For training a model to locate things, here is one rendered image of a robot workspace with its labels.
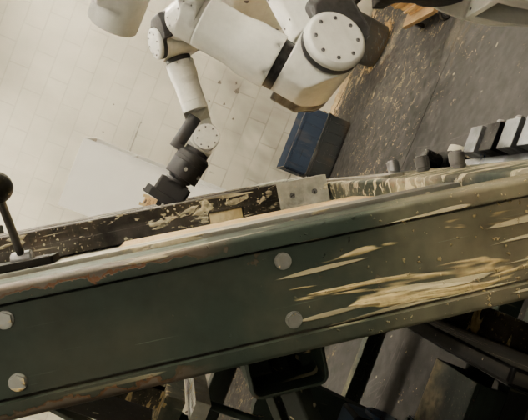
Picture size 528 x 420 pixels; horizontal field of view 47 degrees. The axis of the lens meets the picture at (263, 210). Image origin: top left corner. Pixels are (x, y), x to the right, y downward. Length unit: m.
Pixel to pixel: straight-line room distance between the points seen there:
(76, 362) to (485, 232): 0.37
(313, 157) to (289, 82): 4.63
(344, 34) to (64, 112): 5.79
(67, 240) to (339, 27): 0.89
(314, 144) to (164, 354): 4.93
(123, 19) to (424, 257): 0.47
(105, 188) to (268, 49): 4.30
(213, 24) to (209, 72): 5.62
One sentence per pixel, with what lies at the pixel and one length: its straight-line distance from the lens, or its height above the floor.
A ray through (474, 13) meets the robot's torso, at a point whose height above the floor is 0.84.
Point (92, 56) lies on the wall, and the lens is 6.46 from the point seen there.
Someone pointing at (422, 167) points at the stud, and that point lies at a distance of 1.09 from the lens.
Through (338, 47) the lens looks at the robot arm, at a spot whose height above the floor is 1.13.
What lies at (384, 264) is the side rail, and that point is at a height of 1.05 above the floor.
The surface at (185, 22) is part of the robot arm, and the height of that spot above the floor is 1.31.
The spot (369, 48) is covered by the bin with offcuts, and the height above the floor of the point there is 0.13.
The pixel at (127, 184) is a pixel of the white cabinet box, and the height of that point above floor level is 1.60.
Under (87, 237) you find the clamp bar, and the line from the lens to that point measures 1.44.
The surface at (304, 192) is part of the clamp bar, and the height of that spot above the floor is 0.96.
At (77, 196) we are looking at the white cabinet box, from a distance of 5.04.
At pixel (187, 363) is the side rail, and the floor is 1.18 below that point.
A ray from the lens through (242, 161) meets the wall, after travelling 6.36.
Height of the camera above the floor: 1.25
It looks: 9 degrees down
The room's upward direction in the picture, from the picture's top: 68 degrees counter-clockwise
